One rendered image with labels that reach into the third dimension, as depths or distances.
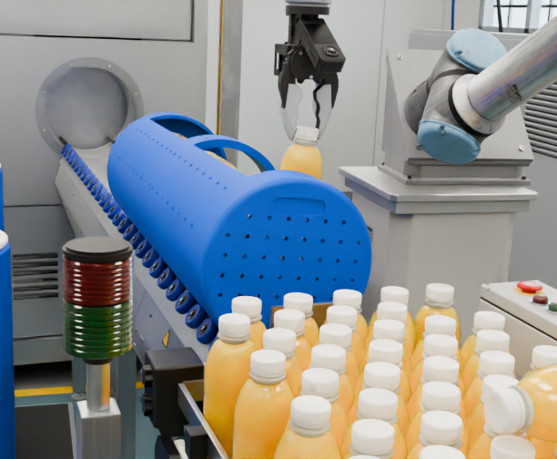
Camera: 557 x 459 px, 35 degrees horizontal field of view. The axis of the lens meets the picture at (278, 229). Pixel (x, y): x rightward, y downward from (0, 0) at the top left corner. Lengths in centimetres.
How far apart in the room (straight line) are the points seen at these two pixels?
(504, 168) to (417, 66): 29
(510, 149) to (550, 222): 153
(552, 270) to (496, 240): 158
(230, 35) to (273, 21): 392
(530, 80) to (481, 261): 47
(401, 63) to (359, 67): 496
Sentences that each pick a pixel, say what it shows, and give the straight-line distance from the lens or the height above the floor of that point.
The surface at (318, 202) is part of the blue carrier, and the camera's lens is 134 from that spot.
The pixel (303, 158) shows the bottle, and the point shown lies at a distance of 141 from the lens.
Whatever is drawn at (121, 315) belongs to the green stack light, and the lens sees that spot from 80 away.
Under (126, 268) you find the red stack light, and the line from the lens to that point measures 80.
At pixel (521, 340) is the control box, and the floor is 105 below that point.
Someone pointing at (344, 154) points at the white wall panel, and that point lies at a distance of 692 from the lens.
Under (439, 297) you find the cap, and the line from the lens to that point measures 125.
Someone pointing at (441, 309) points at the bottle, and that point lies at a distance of 126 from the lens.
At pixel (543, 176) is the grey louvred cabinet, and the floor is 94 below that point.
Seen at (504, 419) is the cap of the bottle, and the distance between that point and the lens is 79.
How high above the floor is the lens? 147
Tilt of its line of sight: 14 degrees down
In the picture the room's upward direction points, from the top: 3 degrees clockwise
